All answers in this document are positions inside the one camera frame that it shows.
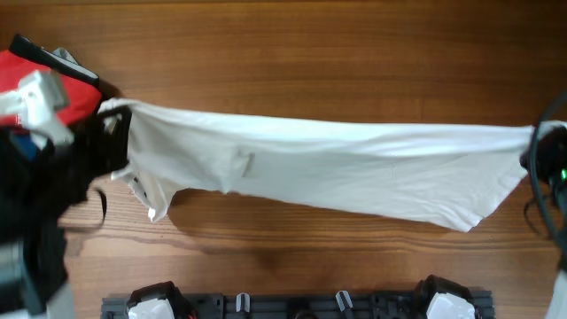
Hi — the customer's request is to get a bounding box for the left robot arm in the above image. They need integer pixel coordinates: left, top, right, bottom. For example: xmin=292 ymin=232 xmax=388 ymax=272
xmin=1 ymin=106 xmax=132 ymax=315

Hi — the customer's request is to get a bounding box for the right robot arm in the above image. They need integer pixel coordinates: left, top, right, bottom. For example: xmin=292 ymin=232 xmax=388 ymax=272
xmin=412 ymin=126 xmax=566 ymax=319

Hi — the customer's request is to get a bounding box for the black folded garment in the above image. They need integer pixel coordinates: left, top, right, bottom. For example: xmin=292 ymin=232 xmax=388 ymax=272
xmin=8 ymin=34 xmax=99 ymax=88

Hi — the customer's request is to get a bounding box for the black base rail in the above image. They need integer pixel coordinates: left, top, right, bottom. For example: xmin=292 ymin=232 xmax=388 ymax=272
xmin=100 ymin=291 xmax=496 ymax=319

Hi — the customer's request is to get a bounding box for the grey folded garment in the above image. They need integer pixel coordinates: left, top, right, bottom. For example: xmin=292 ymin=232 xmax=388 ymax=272
xmin=50 ymin=47 xmax=79 ymax=65

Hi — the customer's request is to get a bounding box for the red folded shirt with logo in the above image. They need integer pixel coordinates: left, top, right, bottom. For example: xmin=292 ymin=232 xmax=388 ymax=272
xmin=1 ymin=50 xmax=102 ymax=125

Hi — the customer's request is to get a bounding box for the white t-shirt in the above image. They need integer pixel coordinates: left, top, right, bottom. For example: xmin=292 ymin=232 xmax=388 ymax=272
xmin=97 ymin=97 xmax=567 ymax=234

